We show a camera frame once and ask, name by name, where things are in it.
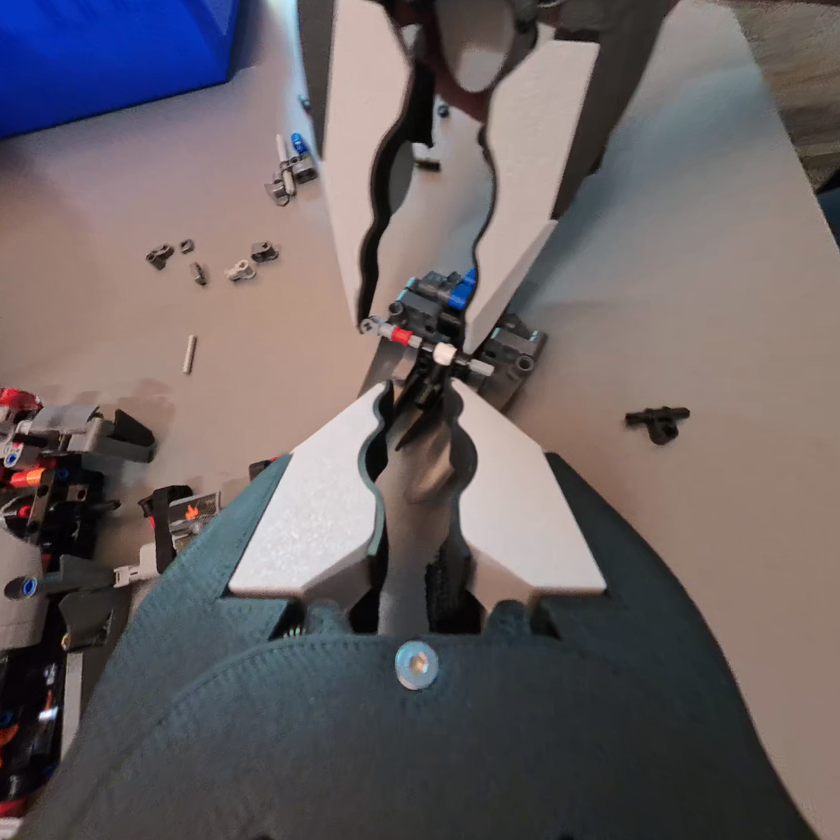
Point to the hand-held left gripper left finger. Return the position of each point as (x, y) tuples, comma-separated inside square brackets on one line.
[(308, 525)]

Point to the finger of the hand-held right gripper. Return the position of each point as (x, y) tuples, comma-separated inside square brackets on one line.
[(354, 98), (531, 164)]

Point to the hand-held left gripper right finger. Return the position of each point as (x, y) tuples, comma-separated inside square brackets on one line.
[(525, 525)]

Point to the grey black lego subassembly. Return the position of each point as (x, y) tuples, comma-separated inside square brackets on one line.
[(512, 354)]

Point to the metal axle with red bush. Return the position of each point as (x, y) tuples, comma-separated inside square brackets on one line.
[(400, 336)]

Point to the black grey lego module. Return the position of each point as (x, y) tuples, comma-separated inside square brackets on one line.
[(184, 512)]

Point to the black T-shaped lego pin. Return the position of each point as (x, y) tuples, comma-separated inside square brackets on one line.
[(658, 423)]

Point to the dark grey lego axle connector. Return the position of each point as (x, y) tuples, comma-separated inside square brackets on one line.
[(264, 252)]

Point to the light grey lego axle connector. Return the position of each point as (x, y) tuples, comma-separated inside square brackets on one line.
[(240, 271)]

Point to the light grey lego axle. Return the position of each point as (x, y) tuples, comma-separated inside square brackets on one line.
[(190, 354)]

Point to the small dark lego bar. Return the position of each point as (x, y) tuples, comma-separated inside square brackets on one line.
[(199, 273)]

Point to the dark grey lego liftarm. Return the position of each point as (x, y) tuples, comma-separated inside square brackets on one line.
[(160, 256)]

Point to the partly built lego car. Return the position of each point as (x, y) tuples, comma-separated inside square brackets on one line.
[(52, 499)]

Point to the person's right hand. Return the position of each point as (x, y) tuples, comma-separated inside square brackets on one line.
[(469, 102)]

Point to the blue plastic bin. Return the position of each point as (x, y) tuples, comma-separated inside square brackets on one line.
[(98, 59)]

